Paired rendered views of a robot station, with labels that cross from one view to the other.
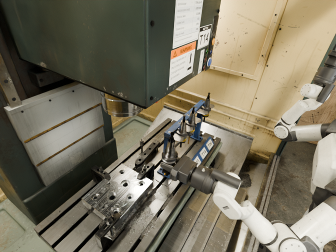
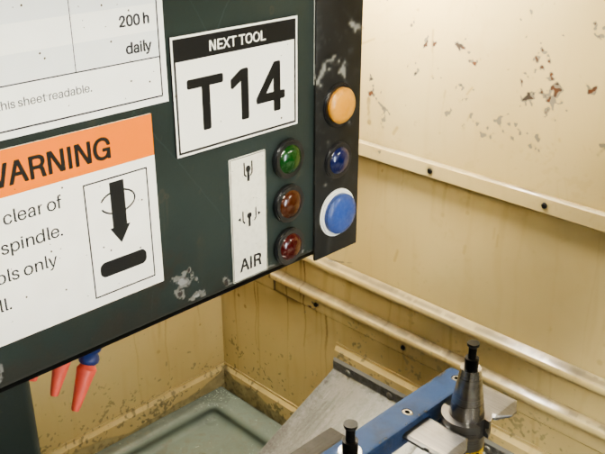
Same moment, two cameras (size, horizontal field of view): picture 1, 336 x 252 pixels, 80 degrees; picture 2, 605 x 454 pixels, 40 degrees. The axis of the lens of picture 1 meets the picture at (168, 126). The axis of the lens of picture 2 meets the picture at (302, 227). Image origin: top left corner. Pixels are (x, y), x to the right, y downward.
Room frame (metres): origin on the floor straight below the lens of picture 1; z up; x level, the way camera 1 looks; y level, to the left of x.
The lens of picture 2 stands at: (0.29, -0.27, 1.87)
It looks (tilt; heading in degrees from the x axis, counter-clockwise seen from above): 24 degrees down; 15
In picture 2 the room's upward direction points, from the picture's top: straight up
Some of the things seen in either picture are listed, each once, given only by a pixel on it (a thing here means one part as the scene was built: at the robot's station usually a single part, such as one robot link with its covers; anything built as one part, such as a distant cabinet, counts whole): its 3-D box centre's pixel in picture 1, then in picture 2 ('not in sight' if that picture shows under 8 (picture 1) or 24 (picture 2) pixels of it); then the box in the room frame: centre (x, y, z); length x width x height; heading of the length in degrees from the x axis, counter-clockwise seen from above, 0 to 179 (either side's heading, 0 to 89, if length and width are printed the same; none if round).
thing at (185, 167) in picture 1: (191, 172); not in sight; (0.52, -0.10, 1.31); 0.13 x 0.12 x 0.10; 150
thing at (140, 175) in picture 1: (145, 173); not in sight; (0.79, 0.11, 0.97); 0.13 x 0.03 x 0.15; 150
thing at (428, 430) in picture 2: (202, 112); (439, 440); (1.12, -0.22, 1.21); 0.07 x 0.05 x 0.01; 60
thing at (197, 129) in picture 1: (198, 122); not in sight; (1.25, -0.23, 1.05); 0.10 x 0.05 x 0.30; 60
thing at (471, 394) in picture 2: (207, 102); (468, 390); (1.17, -0.25, 1.26); 0.04 x 0.04 x 0.07
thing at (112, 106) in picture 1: (123, 93); not in sight; (0.68, 0.18, 1.54); 0.16 x 0.16 x 0.12
